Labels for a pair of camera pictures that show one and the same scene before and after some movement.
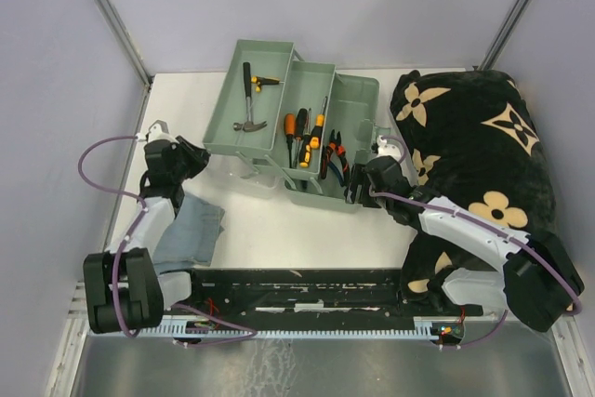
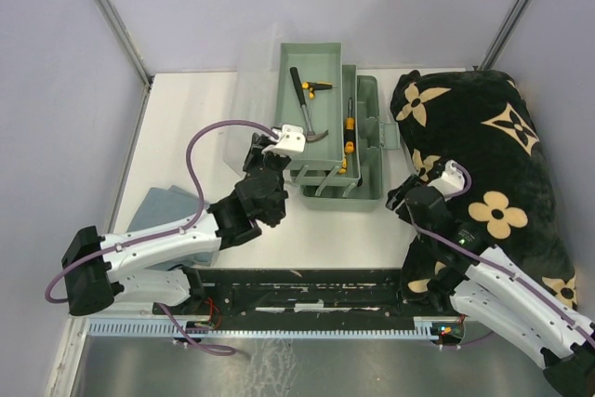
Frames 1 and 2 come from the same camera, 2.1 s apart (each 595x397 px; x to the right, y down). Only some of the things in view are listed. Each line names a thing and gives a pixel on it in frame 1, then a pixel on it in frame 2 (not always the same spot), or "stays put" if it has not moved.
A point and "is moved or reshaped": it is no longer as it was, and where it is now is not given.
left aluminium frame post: (109, 13) stays put
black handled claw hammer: (249, 125) -> (310, 136)
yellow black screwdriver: (318, 129) -> (350, 132)
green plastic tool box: (298, 116) is moved or reshaped
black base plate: (309, 297) stays put
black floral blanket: (476, 138) stays put
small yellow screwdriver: (263, 81) -> (315, 86)
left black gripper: (198, 155) -> (256, 156)
